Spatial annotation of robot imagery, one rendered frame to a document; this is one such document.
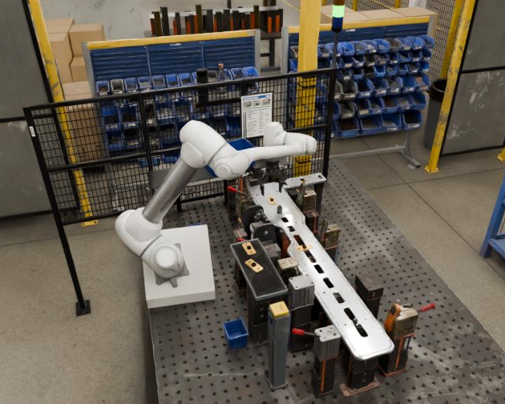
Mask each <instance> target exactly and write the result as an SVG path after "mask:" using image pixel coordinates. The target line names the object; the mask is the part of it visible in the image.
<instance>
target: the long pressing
mask: <svg viewBox="0 0 505 404"><path fill-rule="evenodd" d="M264 186H265V195H264V196H262V195H261V190H260V185H256V186H251V187H250V189H251V194H252V197H253V200H252V202H253V203H254V205H258V204H259V205H261V206H262V207H263V209H264V214H265V216H267V217H268V220H271V221H272V223H273V224H274V225H275V228H279V229H281V230H282V231H283V232H284V234H285V235H286V236H287V238H288V239H289V241H290V243H291V244H290V246H289V247H288V248H287V254H288V255H289V257H294V258H295V260H296V261H297V263H298V264H299V267H300V269H301V271H302V273H303V275H304V274H309V275H310V277H311V278H312V280H313V282H314V283H315V290H314V296H315V298H316V300H317V302H318V303H319V305H320V306H321V308H322V309H323V311H324V312H325V315H326V316H327V317H328V318H329V321H330V322H331V324H332V325H334V326H335V327H336V329H337V331H338V332H339V333H340V335H341V339H342V341H343V342H344V344H345V346H346V348H347V349H348V351H349V352H350V354H351V355H352V357H353V358H355V359H356V360H359V361H366V360H369V359H371V358H376V357H379V356H382V355H385V354H389V353H391V352H393V350H394V343H393V342H392V341H391V339H390V338H389V336H388V335H387V333H386V332H385V330H384V329H383V328H382V327H381V326H380V324H379V323H378V321H377V320H376V319H375V317H374V316H373V314H372V313H371V312H370V311H369V309H368V308H367V307H366V305H365V304H364V302H363V301H362V299H361V298H360V297H359V296H358V295H357V293H356V292H355V291H354V289H353V287H352V286H351V285H350V283H349V282H348V281H347V280H346V278H345V277H344V276H343V274H342V273H341V271H340V270H339V269H338V267H337V266H336V265H335V264H334V262H333V261H332V259H331V258H330V257H329V255H328V254H327V252H326V251H325V250H324V249H323V248H322V246H321V245H320V243H319V242H318V240H317V239H316V237H315V236H314V235H313V234H312V233H311V231H310V230H309V228H308V227H307V226H306V224H305V216H304V215H303V214H302V212H301V211H300V209H299V208H298V207H297V206H296V205H295V203H294V202H293V200H292V199H291V198H290V196H289V195H288V193H287V192H286V191H285V190H284V189H283V188H282V191H281V193H280V192H279V183H277V182H272V183H268V184H264ZM277 191H278V192H277ZM257 195H258V196H257ZM270 196H272V197H273V198H274V200H275V201H276V202H277V204H274V205H271V204H270V203H269V201H268V199H267V197H270ZM278 205H281V206H282V208H283V213H281V214H278V213H277V206H278ZM289 214H291V215H289ZM281 218H286V219H287V220H288V222H287V223H284V222H283V220H282V219H281ZM295 222H296V223H295ZM289 226H292V227H293V229H294V230H295V232H290V231H289V230H288V228H287V227H289ZM295 235H298V236H299V237H300V238H301V240H302V241H303V243H304V244H311V245H312V246H313V248H312V249H308V250H309V251H310V253H311V254H312V256H313V257H314V259H315V260H316V263H311V262H310V260H309V259H308V257H307V256H306V255H305V253H304V251H301V252H298V251H297V249H296V247H297V246H300V245H299V244H298V243H297V241H296V240H295V239H294V237H293V236H295ZM314 265H320V267H321V269H322V270H323V272H324V273H323V274H319V273H318V272H317V270H316V269H315V268H314V267H313V266H314ZM325 278H329V280H330V282H331V283H332V284H333V286H334V288H331V289H329V288H328V287H327V285H326V284H325V282H324V281H323V279H325ZM324 292H325V293H324ZM333 293H339V294H340V296H341V298H342V299H343V300H344V303H341V304H339V303H338V302H337V300H336V298H335V297H334V296H333ZM345 308H349V309H350V310H351V312H352V313H353V315H354V316H355V317H357V318H358V324H354V323H353V320H350V319H349V318H348V317H347V315H346V314H345V312H344V310H343V309H345ZM365 319H366V320H365ZM356 325H361V326H362V328H363V329H364V330H365V332H366V333H367V335H368V337H361V335H360V334H359V332H358V331H357V330H356V328H355V327H354V326H356Z"/></svg>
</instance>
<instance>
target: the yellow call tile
mask: <svg viewBox="0 0 505 404"><path fill-rule="evenodd" d="M269 307H270V309H271V310H272V312H273V315H274V317H278V316H281V315H285V314H287V313H289V311H288V309H287V307H286V305H285V303H284V302H283V301H282V302H278V303H275V304H271V305H270V306H269Z"/></svg>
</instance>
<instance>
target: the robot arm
mask: <svg viewBox="0 0 505 404"><path fill-rule="evenodd" d="M180 141H181V142H182V143H183V144H182V148H181V151H180V158H179V159H178V160H177V161H176V163H175V164H174V166H173V167H172V169H171V171H170V172H169V173H168V174H167V176H166V177H165V179H164V181H163V182H162V184H161V185H160V186H159V187H158V189H157V190H156V192H155V194H154V195H153V196H152V198H151V199H150V200H149V202H148V203H147V205H146V206H145V208H138V209H136V210H127V211H126V212H123V213H122V214H121V215H120V216H119V217H118V218H117V220H116V222H115V230H116V232H117V234H118V236H119V238H120V239H121V241H122V242H123V243H124V244H125V245H126V246H127V247H128V248H129V249H130V250H131V251H132V252H134V253H135V254H136V255H138V256H139V257H140V258H141V259H142V260H143V261H144V262H145V263H146V264H147V265H148V266H149V267H150V268H151V269H153V271H154V274H155V277H156V284H157V285H161V284H163V283H164V282H166V281H171V283H172V286H173V288H176V287H177V286H178V284H177V280H176V278H178V277H182V276H188V275H189V273H190V272H189V270H188V268H187V266H186V264H185V260H184V256H183V253H182V251H181V244H180V243H176V244H173V243H172V242H170V241H169V240H168V239H167V238H165V237H164V236H163V235H162V234H161V233H160V231H161V228H162V226H163V223H162V219H163V217H164V216H165V214H166V213H167V211H168V210H169V208H170V207H171V206H172V205H173V204H174V202H175V201H176V199H177V198H178V197H179V195H180V193H181V192H182V191H183V190H184V189H185V187H186V186H187V185H188V183H189V182H190V180H191V179H192V177H193V176H194V175H195V174H196V172H197V171H198V170H199V168H203V167H204V166H205V165H208V166H209V167H210V168H211V169H212V170H213V171H214V172H215V173H216V175H217V176H218V177H219V178H221V179H222V180H231V179H235V178H237V177H238V176H240V175H242V174H243V173H244V172H245V171H246V170H247V169H248V167H249V165H250V164H251V163H252V162H253V161H254V160H262V159H265V168H263V169H262V168H261V169H260V170H261V172H260V175H259V177H258V180H257V184H258V185H260V190H261V195H262V196H264V195H265V186H264V183H265V181H266V180H267V178H268V176H269V175H272V174H275V173H276V174H277V176H278V177H279V179H280V180H279V192H280V193H281V191H282V187H283V183H284V182H285V181H286V180H287V179H286V176H285V171H284V168H285V167H284V166H283V165H281V166H279V160H280V158H281V157H282V156H310V155H312V154H313V153H314V152H315V151H316V147H317V141H316V140H315V139H314V138H313V137H311V136H309V135H303V134H298V133H288V132H286V131H283V128H282V126H281V125H280V124H279V123H277V122H272V123H268V124H267V126H266V127H265V132H264V147H254V148H249V149H245V150H241V151H237V150H236V149H234V148H233V147H232V146H230V145H229V144H228V143H227V142H226V141H225V140H224V138H223V137H222V136H220V135H219V134H218V133H217V132H216V131H214V130H213V129H212V128H210V127H209V126H208V125H206V124H205V123H201V122H199V121H194V120H192V121H190V122H188V123H187V124H186V125H185V126H184V127H183V128H182V129H181V131H180ZM279 168H280V170H281V173H282V175H283V179H282V178H281V176H280V174H279V173H278V170H279ZM265 171H266V172H265ZM264 172H265V175H264ZM263 175H264V177H263ZM262 177H263V178H262Z"/></svg>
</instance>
